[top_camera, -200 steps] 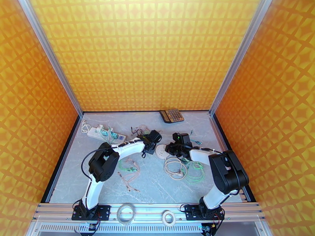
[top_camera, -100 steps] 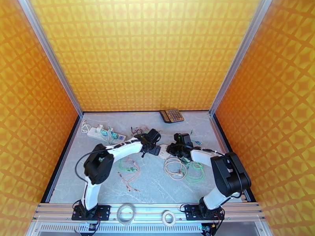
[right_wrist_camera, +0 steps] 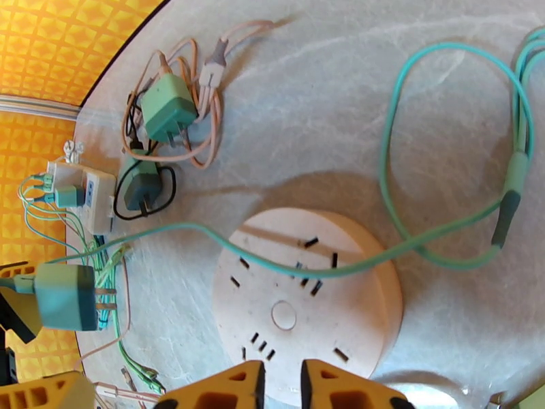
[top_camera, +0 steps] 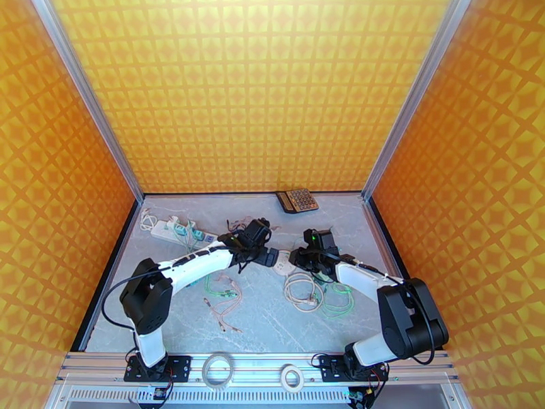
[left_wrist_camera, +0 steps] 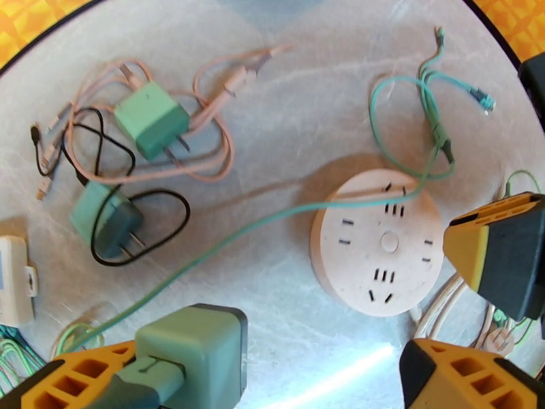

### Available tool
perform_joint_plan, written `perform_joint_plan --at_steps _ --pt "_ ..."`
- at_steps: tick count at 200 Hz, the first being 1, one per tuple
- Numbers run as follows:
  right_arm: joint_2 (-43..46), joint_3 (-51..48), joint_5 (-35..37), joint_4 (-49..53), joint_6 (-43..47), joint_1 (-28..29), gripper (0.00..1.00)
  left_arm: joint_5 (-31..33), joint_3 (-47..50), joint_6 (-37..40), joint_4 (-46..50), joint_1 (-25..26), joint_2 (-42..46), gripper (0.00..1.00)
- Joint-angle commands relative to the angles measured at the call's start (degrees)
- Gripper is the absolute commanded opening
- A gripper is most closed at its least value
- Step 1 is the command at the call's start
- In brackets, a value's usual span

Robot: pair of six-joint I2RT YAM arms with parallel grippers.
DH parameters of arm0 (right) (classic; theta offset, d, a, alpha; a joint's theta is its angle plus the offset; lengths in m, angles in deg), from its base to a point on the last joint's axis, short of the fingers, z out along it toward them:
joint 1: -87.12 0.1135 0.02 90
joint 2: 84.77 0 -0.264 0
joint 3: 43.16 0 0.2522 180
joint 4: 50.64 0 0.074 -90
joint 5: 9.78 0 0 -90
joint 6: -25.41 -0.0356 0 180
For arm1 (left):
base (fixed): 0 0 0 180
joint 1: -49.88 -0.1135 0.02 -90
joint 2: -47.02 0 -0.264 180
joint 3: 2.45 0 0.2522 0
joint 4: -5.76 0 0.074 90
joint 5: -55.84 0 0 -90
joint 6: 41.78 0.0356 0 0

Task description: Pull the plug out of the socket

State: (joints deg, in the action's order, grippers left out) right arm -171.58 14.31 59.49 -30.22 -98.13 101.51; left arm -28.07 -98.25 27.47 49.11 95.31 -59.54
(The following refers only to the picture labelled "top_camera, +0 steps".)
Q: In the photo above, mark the round white socket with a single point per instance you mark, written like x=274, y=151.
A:
x=284, y=265

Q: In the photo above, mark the mint green USB charger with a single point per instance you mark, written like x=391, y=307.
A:
x=194, y=236
x=179, y=232

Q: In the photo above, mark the white power strip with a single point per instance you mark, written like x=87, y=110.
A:
x=164, y=232

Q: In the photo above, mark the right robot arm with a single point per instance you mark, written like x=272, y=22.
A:
x=353, y=273

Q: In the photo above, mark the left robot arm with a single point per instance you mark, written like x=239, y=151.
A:
x=200, y=263

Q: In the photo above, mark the blue-faced plug adapter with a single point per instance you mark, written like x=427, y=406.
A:
x=209, y=238

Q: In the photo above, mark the black desk calculator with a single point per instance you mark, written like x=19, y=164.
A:
x=298, y=200

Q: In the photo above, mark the small white tape roll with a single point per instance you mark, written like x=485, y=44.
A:
x=283, y=378

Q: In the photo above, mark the large white tape roll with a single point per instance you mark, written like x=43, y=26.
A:
x=204, y=369

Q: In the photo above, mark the perforated metal panel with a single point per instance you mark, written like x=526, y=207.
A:
x=255, y=397

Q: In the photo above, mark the small controller board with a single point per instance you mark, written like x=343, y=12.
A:
x=362, y=396
x=160, y=394

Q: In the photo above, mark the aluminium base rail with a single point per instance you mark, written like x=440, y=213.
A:
x=255, y=365

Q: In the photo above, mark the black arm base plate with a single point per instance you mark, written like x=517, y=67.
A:
x=181, y=368
x=330, y=369

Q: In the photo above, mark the aluminium frame post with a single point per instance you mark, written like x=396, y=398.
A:
x=89, y=97
x=414, y=97

